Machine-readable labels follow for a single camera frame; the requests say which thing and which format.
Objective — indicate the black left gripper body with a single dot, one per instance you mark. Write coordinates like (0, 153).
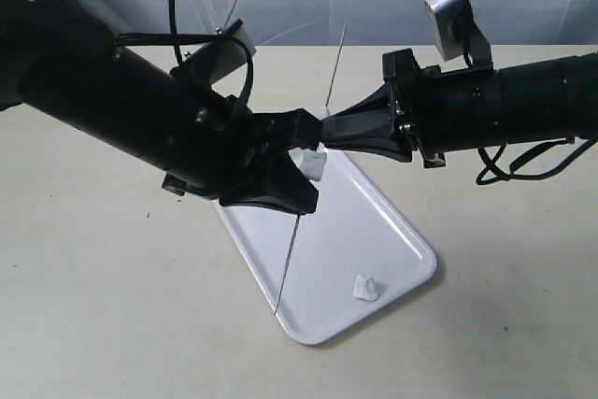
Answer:
(211, 146)

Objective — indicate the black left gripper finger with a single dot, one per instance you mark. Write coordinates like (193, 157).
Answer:
(279, 186)
(292, 129)

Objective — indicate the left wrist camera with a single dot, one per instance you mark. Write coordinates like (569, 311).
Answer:
(216, 60)

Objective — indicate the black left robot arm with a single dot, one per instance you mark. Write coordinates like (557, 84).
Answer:
(60, 59)

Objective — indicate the white plastic tray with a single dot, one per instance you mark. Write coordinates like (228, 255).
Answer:
(355, 230)

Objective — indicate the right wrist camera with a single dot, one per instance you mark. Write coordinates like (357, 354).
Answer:
(456, 33)

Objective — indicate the thin metal skewer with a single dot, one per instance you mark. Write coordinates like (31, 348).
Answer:
(298, 217)

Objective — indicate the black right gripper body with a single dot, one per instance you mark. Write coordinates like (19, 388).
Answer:
(445, 111)

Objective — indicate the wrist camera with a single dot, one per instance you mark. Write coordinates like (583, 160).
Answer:
(456, 33)
(216, 60)

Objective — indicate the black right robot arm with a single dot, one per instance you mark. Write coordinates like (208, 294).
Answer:
(509, 116)

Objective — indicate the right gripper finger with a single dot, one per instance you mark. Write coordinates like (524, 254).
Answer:
(372, 113)
(377, 141)

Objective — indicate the white marshmallow piece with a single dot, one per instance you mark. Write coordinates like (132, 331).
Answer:
(324, 113)
(365, 289)
(312, 164)

